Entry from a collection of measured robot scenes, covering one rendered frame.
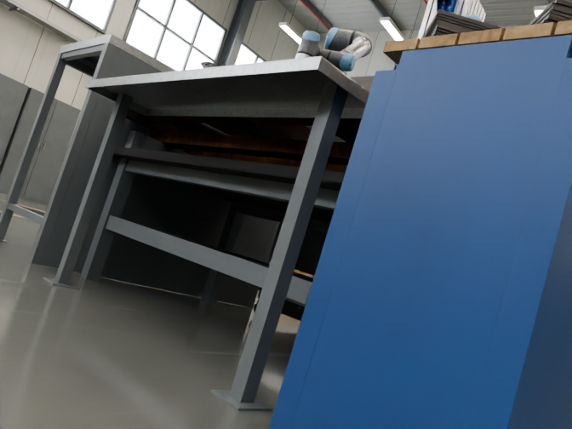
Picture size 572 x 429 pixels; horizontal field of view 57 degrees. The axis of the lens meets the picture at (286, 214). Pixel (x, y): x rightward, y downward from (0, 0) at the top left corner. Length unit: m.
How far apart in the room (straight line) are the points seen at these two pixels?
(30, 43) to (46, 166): 2.31
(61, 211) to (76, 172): 0.18
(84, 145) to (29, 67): 8.86
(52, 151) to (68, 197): 8.38
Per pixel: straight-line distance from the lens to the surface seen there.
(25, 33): 11.30
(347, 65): 2.34
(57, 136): 10.85
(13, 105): 10.49
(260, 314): 1.17
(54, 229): 2.46
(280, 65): 1.21
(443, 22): 1.07
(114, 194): 2.39
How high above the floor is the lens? 0.32
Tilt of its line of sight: 5 degrees up
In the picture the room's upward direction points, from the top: 17 degrees clockwise
